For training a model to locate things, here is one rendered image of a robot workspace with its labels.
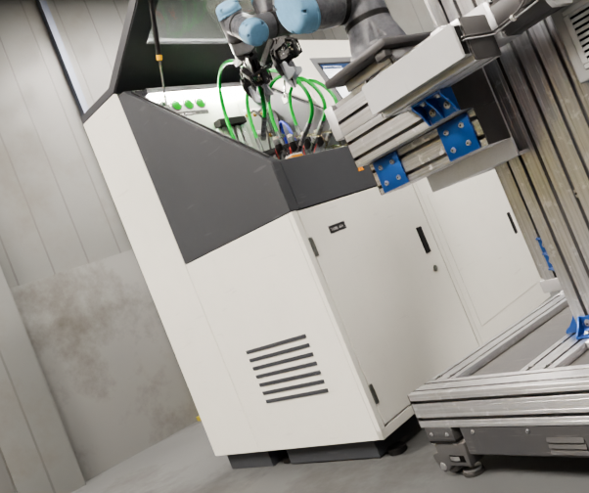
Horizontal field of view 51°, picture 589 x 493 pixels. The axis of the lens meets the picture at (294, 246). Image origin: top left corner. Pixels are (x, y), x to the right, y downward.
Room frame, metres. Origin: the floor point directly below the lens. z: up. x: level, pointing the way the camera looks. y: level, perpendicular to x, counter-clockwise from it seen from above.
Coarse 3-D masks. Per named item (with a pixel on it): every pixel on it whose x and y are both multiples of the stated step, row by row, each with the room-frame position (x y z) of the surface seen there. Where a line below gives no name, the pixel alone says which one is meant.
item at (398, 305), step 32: (320, 224) 1.89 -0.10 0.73; (352, 224) 1.99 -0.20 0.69; (384, 224) 2.11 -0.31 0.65; (416, 224) 2.24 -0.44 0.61; (320, 256) 1.85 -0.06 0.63; (352, 256) 1.95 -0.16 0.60; (384, 256) 2.06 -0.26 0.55; (416, 256) 2.19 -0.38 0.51; (352, 288) 1.91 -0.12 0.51; (384, 288) 2.01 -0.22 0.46; (416, 288) 2.13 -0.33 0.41; (448, 288) 2.27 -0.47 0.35; (352, 320) 1.86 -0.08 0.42; (384, 320) 1.97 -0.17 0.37; (416, 320) 2.08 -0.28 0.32; (448, 320) 2.21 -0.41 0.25; (384, 352) 1.92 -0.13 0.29; (416, 352) 2.03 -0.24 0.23; (448, 352) 2.15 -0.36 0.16; (384, 384) 1.88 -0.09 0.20; (416, 384) 1.99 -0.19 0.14; (384, 416) 1.84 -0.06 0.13
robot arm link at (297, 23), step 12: (276, 0) 1.45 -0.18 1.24; (288, 0) 1.42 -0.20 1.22; (300, 0) 1.39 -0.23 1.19; (312, 0) 1.40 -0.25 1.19; (324, 0) 1.42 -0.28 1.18; (336, 0) 1.43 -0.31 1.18; (276, 12) 1.48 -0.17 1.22; (288, 12) 1.44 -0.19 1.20; (300, 12) 1.41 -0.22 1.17; (312, 12) 1.41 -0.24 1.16; (324, 12) 1.43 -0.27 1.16; (336, 12) 1.44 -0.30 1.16; (288, 24) 1.46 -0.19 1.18; (300, 24) 1.43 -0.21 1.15; (312, 24) 1.44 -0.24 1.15; (324, 24) 1.46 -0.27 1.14; (336, 24) 1.49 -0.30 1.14
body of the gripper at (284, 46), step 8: (280, 40) 2.08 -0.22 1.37; (288, 40) 2.07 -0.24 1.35; (296, 40) 2.09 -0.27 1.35; (272, 48) 2.09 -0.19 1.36; (280, 48) 2.08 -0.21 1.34; (288, 48) 2.04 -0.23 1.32; (296, 48) 2.08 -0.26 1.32; (272, 56) 2.10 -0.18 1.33; (280, 56) 2.08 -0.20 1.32; (288, 56) 2.06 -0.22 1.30; (296, 56) 2.10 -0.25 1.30
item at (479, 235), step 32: (448, 192) 2.46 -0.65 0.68; (480, 192) 2.64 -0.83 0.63; (448, 224) 2.39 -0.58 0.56; (480, 224) 2.56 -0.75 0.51; (512, 224) 2.75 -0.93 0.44; (448, 256) 2.33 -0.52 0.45; (480, 256) 2.49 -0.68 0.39; (512, 256) 2.67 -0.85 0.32; (480, 288) 2.42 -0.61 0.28; (512, 288) 2.59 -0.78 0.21; (480, 320) 2.35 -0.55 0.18; (512, 320) 2.52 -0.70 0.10
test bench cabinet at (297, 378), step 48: (240, 240) 1.99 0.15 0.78; (288, 240) 1.85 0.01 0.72; (240, 288) 2.05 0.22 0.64; (288, 288) 1.91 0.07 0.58; (240, 336) 2.12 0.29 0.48; (288, 336) 1.96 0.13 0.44; (336, 336) 1.83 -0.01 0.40; (240, 384) 2.19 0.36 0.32; (288, 384) 2.02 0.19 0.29; (336, 384) 1.88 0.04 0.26; (288, 432) 2.09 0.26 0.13; (336, 432) 1.94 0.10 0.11; (384, 432) 1.82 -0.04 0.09
